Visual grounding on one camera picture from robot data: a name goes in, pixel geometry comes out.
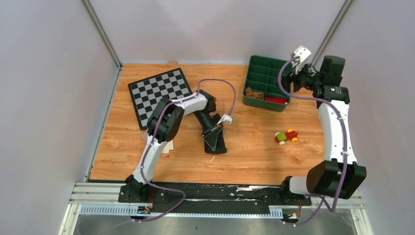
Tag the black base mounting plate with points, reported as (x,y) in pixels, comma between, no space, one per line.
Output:
(267,195)

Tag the aluminium corner post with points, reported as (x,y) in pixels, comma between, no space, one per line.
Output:
(101,32)
(344,9)

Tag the aluminium front rail frame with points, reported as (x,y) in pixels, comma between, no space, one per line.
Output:
(102,199)

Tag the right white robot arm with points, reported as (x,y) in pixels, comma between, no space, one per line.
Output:
(338,175)

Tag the right aluminium corner post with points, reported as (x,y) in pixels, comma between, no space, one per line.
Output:
(344,9)

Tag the red item in tray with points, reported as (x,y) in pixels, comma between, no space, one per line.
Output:
(277,100)

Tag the pink underwear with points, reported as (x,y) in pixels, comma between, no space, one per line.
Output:
(168,147)

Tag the left aluminium corner post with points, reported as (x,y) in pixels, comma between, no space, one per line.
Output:
(101,32)

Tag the green compartment tray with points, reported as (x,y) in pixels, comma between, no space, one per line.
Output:
(262,76)

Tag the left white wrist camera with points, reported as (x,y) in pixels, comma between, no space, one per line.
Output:
(227,118)

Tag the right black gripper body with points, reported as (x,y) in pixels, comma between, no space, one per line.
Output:
(304,79)

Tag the red green toy car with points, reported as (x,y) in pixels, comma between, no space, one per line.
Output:
(282,137)

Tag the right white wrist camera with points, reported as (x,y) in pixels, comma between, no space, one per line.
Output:
(300,58)

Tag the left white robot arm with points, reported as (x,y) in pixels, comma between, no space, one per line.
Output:
(162,128)

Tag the brown underwear white waistband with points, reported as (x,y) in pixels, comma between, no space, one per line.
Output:
(249,92)

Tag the black white chessboard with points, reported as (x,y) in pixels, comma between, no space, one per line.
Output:
(146,93)

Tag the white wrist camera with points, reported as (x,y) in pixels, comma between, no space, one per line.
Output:
(300,58)
(227,118)

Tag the black pinstriped underwear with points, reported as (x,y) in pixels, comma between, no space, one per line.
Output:
(225,149)

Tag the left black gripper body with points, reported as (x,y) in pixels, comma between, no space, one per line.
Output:
(213,128)

